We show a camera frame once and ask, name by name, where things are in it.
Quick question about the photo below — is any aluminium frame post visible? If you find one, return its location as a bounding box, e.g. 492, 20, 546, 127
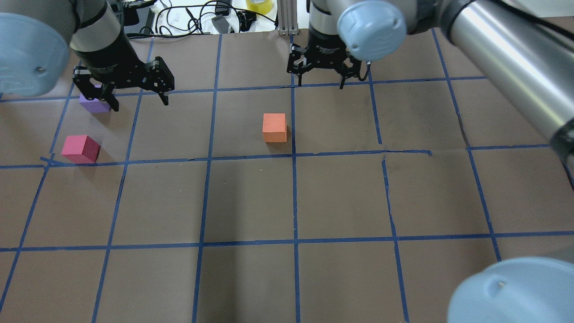
276, 0, 300, 35

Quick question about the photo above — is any black power brick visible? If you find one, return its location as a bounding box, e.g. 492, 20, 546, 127
121, 0, 156, 26

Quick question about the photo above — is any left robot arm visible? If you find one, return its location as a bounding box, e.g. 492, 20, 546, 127
0, 0, 175, 112

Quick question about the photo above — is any purple foam block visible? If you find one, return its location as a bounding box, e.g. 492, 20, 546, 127
78, 94, 111, 114

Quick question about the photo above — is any grey power adapter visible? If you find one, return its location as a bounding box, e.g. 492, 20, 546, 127
211, 15, 235, 34

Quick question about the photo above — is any orange foam block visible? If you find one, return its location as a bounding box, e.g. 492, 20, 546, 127
262, 113, 288, 143

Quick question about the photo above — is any red foam block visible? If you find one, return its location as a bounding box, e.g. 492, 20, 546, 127
60, 135, 101, 164

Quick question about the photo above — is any yellow tape roll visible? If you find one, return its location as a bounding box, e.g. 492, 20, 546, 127
245, 0, 273, 15

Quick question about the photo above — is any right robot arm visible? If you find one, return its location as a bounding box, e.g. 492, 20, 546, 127
287, 0, 573, 323

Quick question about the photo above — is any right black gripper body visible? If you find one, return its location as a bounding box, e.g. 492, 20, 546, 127
305, 31, 352, 72

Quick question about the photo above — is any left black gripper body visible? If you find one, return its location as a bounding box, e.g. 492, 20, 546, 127
74, 31, 149, 90

